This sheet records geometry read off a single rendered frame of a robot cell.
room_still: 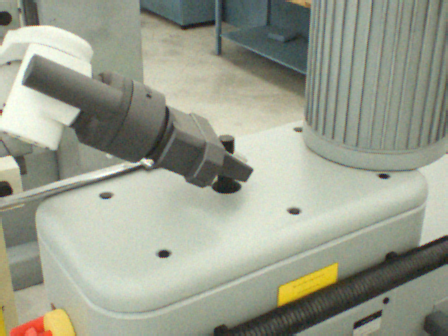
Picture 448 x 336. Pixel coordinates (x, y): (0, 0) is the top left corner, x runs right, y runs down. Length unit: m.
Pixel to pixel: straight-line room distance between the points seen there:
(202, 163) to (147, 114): 0.08
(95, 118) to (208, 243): 0.18
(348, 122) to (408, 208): 0.13
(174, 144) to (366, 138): 0.26
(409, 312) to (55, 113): 0.59
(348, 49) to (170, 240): 0.32
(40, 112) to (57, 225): 0.14
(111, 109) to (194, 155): 0.12
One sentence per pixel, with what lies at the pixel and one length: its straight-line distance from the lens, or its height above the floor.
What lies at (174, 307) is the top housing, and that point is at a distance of 0.70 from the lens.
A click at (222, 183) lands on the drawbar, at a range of 0.82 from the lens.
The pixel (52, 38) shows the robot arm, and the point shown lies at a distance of 0.72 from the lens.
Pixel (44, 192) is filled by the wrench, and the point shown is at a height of 1.90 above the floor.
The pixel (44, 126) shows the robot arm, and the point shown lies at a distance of 0.71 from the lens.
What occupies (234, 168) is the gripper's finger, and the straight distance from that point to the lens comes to 0.80.
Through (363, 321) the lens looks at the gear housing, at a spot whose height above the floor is 1.70.
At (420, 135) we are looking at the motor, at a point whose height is 1.94.
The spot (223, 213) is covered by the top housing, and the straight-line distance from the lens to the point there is 0.78.
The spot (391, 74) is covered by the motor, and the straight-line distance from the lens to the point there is 0.84.
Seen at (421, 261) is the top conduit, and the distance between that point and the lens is 0.89.
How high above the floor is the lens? 2.30
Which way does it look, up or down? 27 degrees down
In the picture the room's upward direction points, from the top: straight up
